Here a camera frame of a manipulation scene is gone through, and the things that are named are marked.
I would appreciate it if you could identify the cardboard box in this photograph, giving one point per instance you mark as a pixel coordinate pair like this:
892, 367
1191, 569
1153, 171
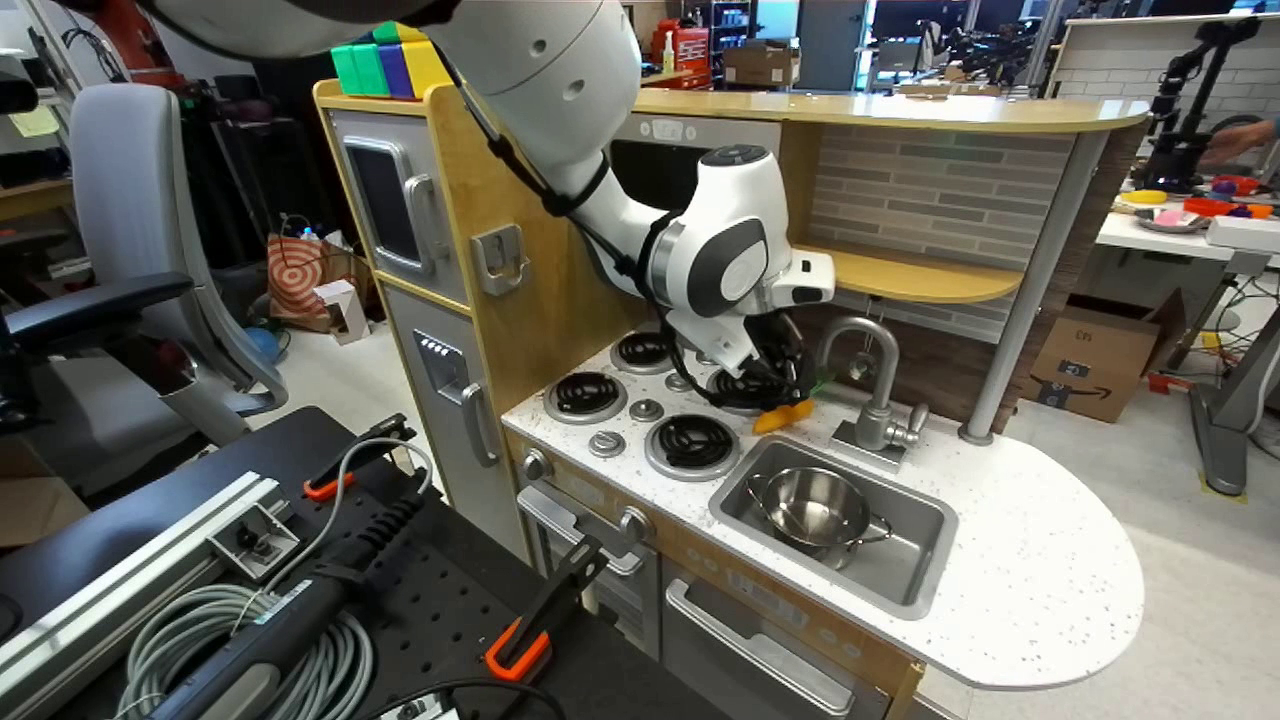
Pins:
1100, 353

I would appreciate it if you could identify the orange carrot plush toy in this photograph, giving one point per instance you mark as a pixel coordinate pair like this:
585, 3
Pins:
781, 417

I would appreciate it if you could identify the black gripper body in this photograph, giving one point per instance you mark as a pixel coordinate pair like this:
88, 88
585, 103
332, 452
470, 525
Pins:
774, 373

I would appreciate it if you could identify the blue foam block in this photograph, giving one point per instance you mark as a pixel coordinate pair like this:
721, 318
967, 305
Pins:
395, 68

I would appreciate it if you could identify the back left stove burner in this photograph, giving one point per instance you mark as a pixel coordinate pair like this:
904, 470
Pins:
641, 353

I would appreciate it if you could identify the toy kitchen play set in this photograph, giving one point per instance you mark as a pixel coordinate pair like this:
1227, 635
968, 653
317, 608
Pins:
963, 549

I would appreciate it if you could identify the green foam block top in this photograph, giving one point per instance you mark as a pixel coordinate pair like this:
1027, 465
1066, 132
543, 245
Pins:
395, 33

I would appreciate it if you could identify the aluminium rail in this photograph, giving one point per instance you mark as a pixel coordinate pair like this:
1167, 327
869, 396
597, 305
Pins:
97, 614

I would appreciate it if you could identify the green foam block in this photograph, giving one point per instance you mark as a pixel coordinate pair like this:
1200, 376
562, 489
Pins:
395, 33
356, 68

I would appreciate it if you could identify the yellow foam block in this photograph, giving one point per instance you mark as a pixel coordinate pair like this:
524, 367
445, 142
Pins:
427, 68

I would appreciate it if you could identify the front stove burner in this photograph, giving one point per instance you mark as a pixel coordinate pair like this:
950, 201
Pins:
688, 445

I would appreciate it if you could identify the steel pot in sink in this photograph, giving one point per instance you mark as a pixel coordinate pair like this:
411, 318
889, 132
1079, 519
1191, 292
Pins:
813, 511

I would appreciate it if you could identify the silver toy faucet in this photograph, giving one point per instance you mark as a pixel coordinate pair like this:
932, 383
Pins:
873, 427

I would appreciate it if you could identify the grey office chair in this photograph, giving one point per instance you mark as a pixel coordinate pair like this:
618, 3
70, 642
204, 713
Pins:
154, 297

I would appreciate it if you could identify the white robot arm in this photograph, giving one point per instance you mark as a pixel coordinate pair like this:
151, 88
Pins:
550, 85

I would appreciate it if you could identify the grey toy sink basin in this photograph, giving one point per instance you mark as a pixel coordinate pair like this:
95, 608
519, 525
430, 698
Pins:
892, 575

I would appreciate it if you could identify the black orange clamp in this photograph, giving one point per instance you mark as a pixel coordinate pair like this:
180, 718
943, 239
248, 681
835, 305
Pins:
524, 642

